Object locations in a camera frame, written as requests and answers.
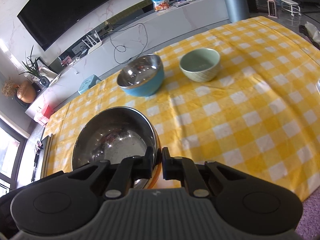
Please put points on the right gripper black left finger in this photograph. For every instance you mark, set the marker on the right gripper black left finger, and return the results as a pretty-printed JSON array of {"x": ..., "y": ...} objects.
[{"x": 128, "y": 171}]

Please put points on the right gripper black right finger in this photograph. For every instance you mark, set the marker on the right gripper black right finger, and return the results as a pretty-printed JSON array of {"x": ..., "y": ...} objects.
[{"x": 186, "y": 172}]

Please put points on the orange steel-lined bowl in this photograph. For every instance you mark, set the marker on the orange steel-lined bowl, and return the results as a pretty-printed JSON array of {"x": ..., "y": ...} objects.
[{"x": 115, "y": 134}]

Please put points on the blue steel-lined bowl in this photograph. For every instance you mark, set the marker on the blue steel-lined bowl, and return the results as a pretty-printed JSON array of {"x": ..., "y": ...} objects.
[{"x": 142, "y": 77}]

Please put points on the green ceramic bowl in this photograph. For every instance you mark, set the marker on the green ceramic bowl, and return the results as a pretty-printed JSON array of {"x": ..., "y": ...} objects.
[{"x": 201, "y": 65}]

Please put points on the light blue plastic stool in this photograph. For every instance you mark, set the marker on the light blue plastic stool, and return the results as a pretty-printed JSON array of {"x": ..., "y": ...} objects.
[{"x": 88, "y": 83}]

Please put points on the yellow checked tablecloth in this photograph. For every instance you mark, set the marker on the yellow checked tablecloth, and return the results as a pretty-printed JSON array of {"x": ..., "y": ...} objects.
[{"x": 260, "y": 114}]

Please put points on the pink storage box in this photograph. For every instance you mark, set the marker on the pink storage box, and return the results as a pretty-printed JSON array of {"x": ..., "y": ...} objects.
[{"x": 44, "y": 114}]

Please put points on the white wifi router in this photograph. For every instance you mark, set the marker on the white wifi router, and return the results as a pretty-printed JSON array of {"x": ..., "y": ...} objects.
[{"x": 92, "y": 43}]

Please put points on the copper round vase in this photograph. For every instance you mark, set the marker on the copper round vase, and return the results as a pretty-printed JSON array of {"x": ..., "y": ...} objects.
[{"x": 26, "y": 92}]

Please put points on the white marble tv console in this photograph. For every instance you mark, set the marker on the white marble tv console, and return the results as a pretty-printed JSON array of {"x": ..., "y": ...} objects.
[{"x": 135, "y": 39}]

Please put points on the green plant in glass vase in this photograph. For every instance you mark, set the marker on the green plant in glass vase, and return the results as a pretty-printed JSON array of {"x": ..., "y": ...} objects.
[{"x": 31, "y": 67}]

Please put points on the grey metal trash bin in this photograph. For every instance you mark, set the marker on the grey metal trash bin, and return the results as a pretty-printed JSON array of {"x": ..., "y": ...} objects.
[{"x": 237, "y": 10}]

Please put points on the white round stool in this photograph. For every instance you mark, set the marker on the white round stool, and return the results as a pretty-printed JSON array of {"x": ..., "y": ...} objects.
[{"x": 291, "y": 6}]

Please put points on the black wall television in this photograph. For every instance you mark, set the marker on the black wall television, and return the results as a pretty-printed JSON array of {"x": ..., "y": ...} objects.
[{"x": 47, "y": 20}]

